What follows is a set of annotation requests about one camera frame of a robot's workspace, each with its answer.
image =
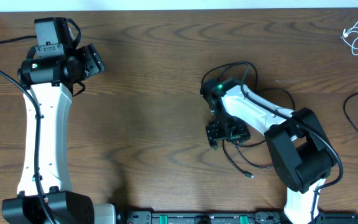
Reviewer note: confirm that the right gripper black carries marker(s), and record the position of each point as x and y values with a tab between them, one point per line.
241	134

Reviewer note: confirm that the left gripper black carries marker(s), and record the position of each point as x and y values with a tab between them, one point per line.
95	58

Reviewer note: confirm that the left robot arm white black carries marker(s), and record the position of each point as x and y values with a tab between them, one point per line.
47	76

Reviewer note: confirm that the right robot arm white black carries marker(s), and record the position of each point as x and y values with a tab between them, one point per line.
301	154

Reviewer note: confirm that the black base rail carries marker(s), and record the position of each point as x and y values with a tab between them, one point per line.
266	217

